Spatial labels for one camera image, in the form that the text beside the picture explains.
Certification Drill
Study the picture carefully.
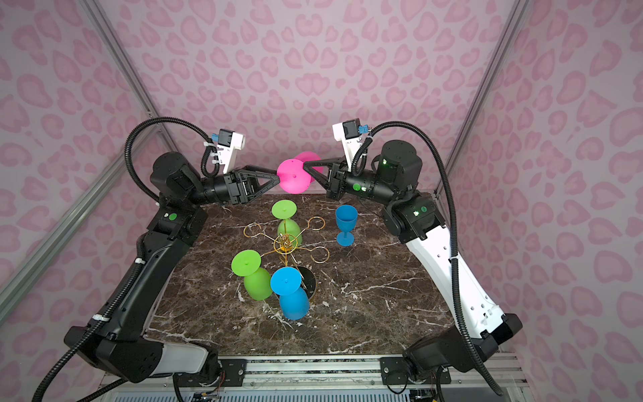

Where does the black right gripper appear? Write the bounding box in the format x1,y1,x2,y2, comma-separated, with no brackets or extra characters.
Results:
305,155,400,206

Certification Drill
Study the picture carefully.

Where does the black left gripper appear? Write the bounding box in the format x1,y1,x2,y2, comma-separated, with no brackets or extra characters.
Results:
188,166,281,211

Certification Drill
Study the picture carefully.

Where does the magenta wine glass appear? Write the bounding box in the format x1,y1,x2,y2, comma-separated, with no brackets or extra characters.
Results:
277,151,320,194

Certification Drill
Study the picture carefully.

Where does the blue wine glass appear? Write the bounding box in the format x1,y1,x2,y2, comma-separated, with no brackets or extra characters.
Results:
271,266,310,321
335,205,358,247

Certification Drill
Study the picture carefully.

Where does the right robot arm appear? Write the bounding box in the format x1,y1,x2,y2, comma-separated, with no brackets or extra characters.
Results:
303,140,522,381

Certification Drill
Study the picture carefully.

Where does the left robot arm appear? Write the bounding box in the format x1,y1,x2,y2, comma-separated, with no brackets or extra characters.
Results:
64,152,280,385

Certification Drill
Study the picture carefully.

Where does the back green wine glass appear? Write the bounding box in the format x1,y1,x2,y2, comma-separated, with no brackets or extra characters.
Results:
271,199,301,247

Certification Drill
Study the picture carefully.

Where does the green wine glass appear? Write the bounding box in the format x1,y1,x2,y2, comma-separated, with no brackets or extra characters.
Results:
231,250,272,301
271,199,301,247

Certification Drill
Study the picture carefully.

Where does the front green wine glass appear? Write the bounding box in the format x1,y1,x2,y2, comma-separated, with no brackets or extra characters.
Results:
231,250,272,301

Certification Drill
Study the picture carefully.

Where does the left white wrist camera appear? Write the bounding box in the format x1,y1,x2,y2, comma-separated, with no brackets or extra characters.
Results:
204,129,245,174

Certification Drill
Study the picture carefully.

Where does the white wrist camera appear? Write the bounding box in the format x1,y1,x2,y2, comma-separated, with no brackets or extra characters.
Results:
204,129,245,174
332,118,370,173

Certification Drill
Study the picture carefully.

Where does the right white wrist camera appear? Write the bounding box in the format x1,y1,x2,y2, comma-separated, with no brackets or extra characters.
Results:
332,118,370,173

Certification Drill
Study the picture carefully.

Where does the gold wire glass rack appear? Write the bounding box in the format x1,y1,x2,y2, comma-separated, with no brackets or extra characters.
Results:
243,215,331,302

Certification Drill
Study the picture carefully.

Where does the right black corrugated cable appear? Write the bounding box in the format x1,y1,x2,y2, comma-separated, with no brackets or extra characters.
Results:
351,120,503,397

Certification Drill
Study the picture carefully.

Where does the black corrugated cable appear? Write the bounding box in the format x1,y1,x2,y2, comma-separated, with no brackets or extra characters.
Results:
31,116,222,402
351,120,503,397

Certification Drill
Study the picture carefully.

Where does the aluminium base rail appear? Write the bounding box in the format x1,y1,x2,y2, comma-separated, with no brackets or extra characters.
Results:
101,353,535,401

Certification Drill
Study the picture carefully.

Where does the left black corrugated cable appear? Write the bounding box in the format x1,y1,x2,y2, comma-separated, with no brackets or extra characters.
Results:
31,116,222,402

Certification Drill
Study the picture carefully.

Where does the aluminium frame post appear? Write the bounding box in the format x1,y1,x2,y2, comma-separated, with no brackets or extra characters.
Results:
1,129,153,324

